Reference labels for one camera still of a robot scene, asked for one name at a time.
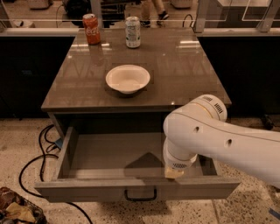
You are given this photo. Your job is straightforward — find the grey top drawer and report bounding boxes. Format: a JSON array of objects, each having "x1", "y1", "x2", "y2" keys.
[{"x1": 35, "y1": 127, "x2": 240, "y2": 202}]

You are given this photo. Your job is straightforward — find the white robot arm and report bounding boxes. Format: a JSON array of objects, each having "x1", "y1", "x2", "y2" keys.
[{"x1": 163, "y1": 94, "x2": 280, "y2": 188}]

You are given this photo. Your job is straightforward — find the grey drawer cabinet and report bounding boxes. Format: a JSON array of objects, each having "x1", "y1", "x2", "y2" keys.
[{"x1": 42, "y1": 28, "x2": 231, "y2": 137}]

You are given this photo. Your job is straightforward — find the white paper bowl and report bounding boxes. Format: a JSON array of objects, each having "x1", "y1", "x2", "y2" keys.
[{"x1": 105, "y1": 65, "x2": 151, "y2": 95}]

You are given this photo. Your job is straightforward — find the white green soda can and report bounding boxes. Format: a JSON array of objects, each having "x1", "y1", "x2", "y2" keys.
[{"x1": 125, "y1": 16, "x2": 141, "y2": 48}]

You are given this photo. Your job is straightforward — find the basket with cloths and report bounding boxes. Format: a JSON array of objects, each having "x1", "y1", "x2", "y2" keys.
[{"x1": 0, "y1": 187, "x2": 47, "y2": 224}]

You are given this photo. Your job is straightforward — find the person's legs in background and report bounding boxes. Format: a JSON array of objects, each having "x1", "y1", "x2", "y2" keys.
[{"x1": 139, "y1": 0, "x2": 171, "y2": 28}]

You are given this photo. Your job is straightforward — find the red cola can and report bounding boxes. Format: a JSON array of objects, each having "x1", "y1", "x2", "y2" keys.
[{"x1": 82, "y1": 14, "x2": 101, "y2": 45}]

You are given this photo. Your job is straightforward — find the black floor cable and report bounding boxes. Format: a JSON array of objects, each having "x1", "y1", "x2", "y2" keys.
[{"x1": 18, "y1": 124, "x2": 94, "y2": 224}]

